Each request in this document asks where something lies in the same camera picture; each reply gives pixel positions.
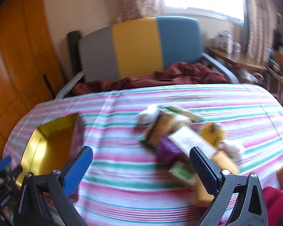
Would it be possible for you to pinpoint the green white medicine box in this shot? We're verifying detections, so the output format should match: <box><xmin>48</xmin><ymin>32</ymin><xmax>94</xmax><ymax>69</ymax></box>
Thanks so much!
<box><xmin>168</xmin><ymin>162</ymin><xmax>197</xmax><ymax>185</ymax></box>

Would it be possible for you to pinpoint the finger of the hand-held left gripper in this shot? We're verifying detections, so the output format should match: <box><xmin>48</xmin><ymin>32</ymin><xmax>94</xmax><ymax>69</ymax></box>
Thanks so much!
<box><xmin>0</xmin><ymin>157</ymin><xmax>23</xmax><ymax>177</ymax></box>

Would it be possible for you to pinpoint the orange green snack packet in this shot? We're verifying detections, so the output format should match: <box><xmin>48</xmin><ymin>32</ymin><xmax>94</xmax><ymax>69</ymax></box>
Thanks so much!
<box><xmin>144</xmin><ymin>113</ymin><xmax>177</xmax><ymax>146</ymax></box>

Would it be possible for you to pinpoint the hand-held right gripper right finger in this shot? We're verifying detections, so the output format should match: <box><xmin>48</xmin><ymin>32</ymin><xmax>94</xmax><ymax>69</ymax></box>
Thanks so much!
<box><xmin>189</xmin><ymin>146</ymin><xmax>269</xmax><ymax>226</ymax></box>

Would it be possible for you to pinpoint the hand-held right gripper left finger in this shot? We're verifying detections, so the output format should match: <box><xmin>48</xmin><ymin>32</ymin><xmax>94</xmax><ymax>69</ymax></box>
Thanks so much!
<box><xmin>14</xmin><ymin>146</ymin><xmax>94</xmax><ymax>226</ymax></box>

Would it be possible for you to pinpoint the grey yellow blue sofa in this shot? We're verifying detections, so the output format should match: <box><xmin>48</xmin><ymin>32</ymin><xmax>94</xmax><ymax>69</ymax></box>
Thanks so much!
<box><xmin>55</xmin><ymin>16</ymin><xmax>238</xmax><ymax>99</ymax></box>

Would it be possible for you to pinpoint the person's red garment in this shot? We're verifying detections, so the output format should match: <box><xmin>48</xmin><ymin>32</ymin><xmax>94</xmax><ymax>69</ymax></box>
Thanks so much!
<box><xmin>262</xmin><ymin>186</ymin><xmax>283</xmax><ymax>226</ymax></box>

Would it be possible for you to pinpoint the beige patterned curtain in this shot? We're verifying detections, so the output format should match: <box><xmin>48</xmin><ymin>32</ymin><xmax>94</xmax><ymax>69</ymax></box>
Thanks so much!
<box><xmin>242</xmin><ymin>0</ymin><xmax>281</xmax><ymax>54</ymax></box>
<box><xmin>119</xmin><ymin>0</ymin><xmax>164</xmax><ymax>21</ymax></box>

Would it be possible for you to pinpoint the pale green-edged snack packet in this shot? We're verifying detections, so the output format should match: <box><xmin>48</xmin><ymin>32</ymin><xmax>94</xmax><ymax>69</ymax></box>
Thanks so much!
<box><xmin>165</xmin><ymin>106</ymin><xmax>201</xmax><ymax>123</ymax></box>

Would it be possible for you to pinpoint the yellow snack packet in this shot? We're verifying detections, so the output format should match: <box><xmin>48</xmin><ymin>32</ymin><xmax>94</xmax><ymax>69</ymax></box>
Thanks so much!
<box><xmin>199</xmin><ymin>122</ymin><xmax>225</xmax><ymax>149</ymax></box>

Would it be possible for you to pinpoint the striped bed sheet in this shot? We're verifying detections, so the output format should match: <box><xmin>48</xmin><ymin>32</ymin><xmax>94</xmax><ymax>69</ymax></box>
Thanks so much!
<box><xmin>2</xmin><ymin>83</ymin><xmax>283</xmax><ymax>226</ymax></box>

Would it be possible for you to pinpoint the wooden desk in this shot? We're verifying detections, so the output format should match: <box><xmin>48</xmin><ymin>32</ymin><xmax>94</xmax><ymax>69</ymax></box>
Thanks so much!
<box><xmin>206</xmin><ymin>46</ymin><xmax>268</xmax><ymax>85</ymax></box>

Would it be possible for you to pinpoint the wooden wardrobe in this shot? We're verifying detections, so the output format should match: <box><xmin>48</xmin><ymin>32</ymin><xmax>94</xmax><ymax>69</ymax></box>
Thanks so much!
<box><xmin>0</xmin><ymin>0</ymin><xmax>66</xmax><ymax>160</ymax></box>

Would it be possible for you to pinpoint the white gold box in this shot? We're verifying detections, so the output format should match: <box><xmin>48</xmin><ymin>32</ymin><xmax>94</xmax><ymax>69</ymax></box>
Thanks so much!
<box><xmin>167</xmin><ymin>126</ymin><xmax>217</xmax><ymax>158</ymax></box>

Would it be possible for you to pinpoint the white carton box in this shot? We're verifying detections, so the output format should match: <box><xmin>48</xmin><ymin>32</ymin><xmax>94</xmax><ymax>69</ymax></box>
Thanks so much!
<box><xmin>215</xmin><ymin>29</ymin><xmax>234</xmax><ymax>53</ymax></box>

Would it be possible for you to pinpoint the gold tin box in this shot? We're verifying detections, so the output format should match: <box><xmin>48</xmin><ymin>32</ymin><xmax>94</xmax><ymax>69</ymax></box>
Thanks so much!
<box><xmin>15</xmin><ymin>112</ymin><xmax>86</xmax><ymax>202</ymax></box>

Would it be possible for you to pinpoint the purple snack packet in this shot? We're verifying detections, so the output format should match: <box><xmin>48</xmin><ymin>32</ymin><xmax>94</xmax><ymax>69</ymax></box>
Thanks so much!
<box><xmin>156</xmin><ymin>137</ymin><xmax>182</xmax><ymax>165</ymax></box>

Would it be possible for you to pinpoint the maroon blanket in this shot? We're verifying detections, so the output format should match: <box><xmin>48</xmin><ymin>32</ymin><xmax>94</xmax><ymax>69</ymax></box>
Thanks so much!
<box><xmin>72</xmin><ymin>62</ymin><xmax>229</xmax><ymax>97</ymax></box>

